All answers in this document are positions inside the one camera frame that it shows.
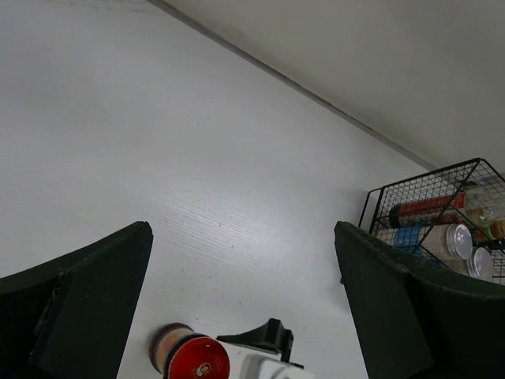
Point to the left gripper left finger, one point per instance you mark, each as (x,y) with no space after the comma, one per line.
(70,317)

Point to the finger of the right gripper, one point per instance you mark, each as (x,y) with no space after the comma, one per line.
(271,337)

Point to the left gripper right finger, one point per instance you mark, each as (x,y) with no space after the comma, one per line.
(415,319)

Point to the blue-band silver-top shaker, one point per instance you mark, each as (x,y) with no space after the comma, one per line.
(478,266)
(450,242)

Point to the red-lid sauce jar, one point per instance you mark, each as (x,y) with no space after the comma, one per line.
(176,351)

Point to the tall red-label sauce bottle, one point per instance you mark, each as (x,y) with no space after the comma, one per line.
(433,211)

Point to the green-label chili sauce bottle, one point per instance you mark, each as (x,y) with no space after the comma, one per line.
(485,225)

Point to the black wire basket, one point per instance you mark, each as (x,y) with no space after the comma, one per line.
(482,183)

